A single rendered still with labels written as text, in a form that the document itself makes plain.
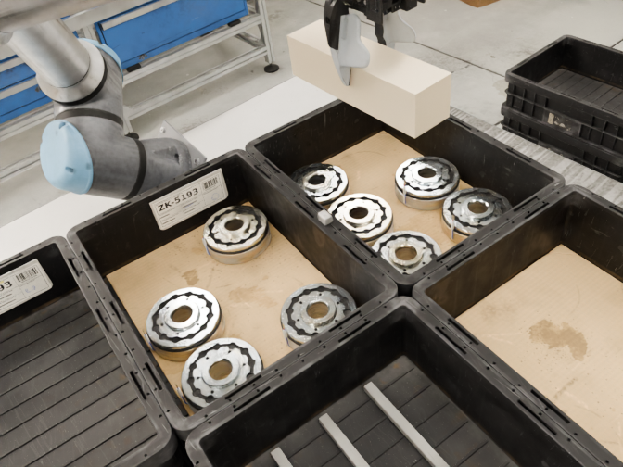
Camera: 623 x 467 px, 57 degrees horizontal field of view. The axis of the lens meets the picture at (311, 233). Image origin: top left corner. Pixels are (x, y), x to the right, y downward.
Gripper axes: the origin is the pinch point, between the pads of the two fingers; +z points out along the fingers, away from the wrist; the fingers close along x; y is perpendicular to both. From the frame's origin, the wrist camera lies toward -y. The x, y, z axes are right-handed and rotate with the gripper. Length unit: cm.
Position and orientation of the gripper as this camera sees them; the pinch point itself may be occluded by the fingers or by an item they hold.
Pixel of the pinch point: (363, 63)
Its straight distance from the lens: 78.3
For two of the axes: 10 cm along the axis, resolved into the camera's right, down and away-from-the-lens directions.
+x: 7.7, -5.1, 3.9
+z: 1.1, 7.1, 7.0
